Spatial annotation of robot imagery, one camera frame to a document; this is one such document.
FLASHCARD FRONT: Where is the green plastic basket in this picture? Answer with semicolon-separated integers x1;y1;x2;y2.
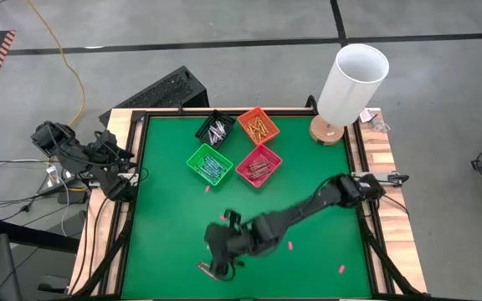
185;143;233;187

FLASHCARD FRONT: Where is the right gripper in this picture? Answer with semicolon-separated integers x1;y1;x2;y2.
203;213;269;282

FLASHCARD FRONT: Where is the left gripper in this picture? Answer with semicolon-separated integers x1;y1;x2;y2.
91;129;140;174

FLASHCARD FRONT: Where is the yellow cable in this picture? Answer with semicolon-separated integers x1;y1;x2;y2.
26;0;87;126

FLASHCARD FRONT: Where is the green table mat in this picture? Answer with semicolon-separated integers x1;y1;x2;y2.
120;115;372;300

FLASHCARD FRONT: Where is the orange plastic basket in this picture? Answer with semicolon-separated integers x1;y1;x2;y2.
237;106;281;146

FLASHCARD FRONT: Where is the white shade wooden lamp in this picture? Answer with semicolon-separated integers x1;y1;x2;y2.
308;43;391;147

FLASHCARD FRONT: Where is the black floor cable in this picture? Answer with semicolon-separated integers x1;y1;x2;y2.
0;191;91;222

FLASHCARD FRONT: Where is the black plastic basket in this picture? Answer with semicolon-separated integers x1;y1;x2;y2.
194;110;237;151

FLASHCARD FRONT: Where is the black table frame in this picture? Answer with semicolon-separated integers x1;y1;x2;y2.
98;106;392;301

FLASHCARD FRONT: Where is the black frame bracket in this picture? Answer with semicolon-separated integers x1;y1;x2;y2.
305;94;320;116

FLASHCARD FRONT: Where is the gray adapter box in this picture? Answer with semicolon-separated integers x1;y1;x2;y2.
382;172;410;187

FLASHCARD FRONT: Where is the clear plastic wrapper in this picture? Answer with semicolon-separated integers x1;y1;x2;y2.
368;112;391;134

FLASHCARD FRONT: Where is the black diagonal frame strut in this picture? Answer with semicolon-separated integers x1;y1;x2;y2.
71;217;136;298
356;208;424;298

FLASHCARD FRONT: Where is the black floor beam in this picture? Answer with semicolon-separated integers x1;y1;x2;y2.
0;217;81;255

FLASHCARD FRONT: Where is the black furniture foot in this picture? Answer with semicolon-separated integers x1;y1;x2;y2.
37;274;71;294

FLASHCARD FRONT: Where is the red plastic basket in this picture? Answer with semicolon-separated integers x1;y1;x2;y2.
235;144;284;189

